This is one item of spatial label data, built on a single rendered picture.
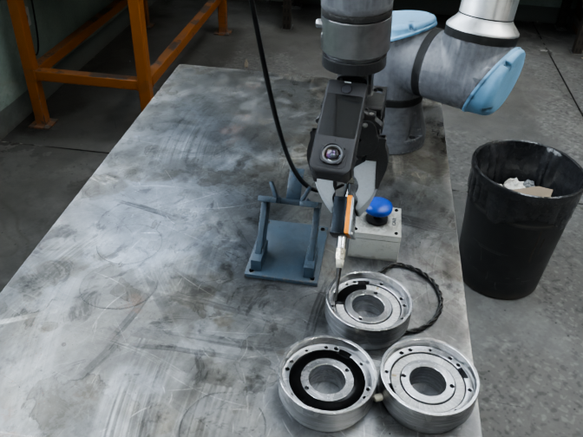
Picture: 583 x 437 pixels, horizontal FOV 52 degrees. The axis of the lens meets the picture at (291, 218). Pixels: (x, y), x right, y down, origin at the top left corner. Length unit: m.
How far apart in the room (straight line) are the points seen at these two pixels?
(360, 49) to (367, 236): 0.29
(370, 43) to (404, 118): 0.47
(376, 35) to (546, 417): 1.35
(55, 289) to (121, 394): 0.20
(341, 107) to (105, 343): 0.39
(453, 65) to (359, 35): 0.39
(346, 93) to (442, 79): 0.37
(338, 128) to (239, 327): 0.28
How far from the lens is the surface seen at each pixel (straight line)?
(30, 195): 2.56
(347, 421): 0.65
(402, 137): 1.11
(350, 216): 0.75
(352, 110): 0.66
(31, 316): 0.82
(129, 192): 1.01
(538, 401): 1.85
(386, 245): 0.85
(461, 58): 1.01
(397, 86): 1.08
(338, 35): 0.65
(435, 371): 0.71
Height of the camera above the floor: 1.35
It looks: 36 degrees down
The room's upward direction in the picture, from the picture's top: 2 degrees clockwise
